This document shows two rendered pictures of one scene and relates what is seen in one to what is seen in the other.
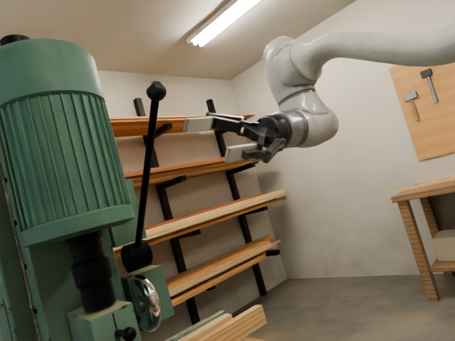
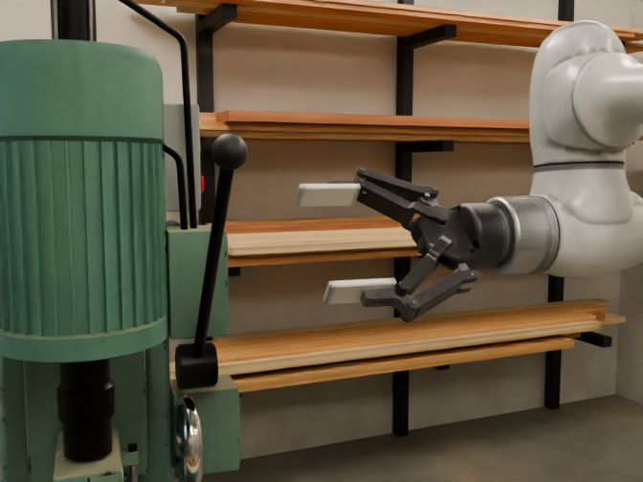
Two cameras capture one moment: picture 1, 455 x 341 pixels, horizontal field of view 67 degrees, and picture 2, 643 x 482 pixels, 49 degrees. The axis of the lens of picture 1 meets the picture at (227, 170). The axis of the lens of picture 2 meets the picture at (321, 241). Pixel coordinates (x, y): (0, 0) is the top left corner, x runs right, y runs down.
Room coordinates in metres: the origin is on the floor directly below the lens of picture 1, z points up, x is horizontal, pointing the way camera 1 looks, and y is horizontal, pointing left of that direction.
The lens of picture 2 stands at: (-0.01, -0.26, 1.39)
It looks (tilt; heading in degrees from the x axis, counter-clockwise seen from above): 6 degrees down; 22
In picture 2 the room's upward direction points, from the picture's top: straight up
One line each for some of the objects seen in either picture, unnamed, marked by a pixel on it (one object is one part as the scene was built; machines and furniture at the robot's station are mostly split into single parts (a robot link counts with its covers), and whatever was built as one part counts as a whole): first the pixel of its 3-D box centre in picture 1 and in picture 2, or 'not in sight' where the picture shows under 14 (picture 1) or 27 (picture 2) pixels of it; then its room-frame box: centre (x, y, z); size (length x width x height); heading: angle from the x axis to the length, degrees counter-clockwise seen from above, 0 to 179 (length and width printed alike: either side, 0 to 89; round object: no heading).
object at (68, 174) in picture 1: (61, 147); (78, 202); (0.58, 0.26, 1.35); 0.18 x 0.18 x 0.31
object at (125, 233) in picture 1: (118, 213); (195, 279); (0.85, 0.29, 1.22); 0.09 x 0.08 x 0.15; 40
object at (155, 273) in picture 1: (145, 296); (205, 424); (0.83, 0.26, 1.02); 0.09 x 0.07 x 0.12; 130
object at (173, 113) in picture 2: not in sight; (176, 158); (0.92, 0.36, 1.40); 0.10 x 0.06 x 0.16; 40
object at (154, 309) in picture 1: (143, 302); (188, 441); (0.76, 0.25, 1.02); 0.12 x 0.03 x 0.12; 40
